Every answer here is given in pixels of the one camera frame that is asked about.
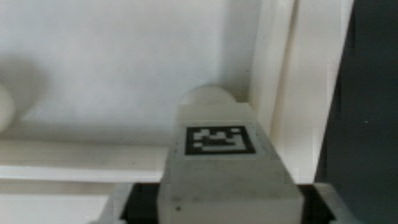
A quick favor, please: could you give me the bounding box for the white table leg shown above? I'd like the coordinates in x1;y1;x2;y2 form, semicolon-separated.
157;87;304;224

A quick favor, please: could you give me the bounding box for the white square tabletop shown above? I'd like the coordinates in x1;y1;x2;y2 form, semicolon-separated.
0;0;354;224

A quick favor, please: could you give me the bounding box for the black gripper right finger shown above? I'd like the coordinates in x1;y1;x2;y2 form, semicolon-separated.
295;182;363;224

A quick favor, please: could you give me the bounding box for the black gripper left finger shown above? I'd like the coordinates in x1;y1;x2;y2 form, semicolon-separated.
87;182;164;224

